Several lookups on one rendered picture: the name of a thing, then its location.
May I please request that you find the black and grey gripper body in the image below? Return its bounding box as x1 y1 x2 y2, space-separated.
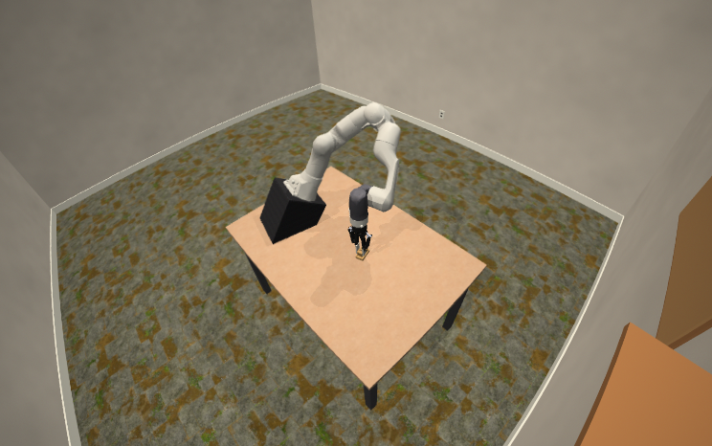
351 224 367 237

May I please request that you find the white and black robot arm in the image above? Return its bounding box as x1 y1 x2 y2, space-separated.
283 102 401 228

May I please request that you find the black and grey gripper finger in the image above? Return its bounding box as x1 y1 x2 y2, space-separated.
359 232 372 256
347 226 360 254

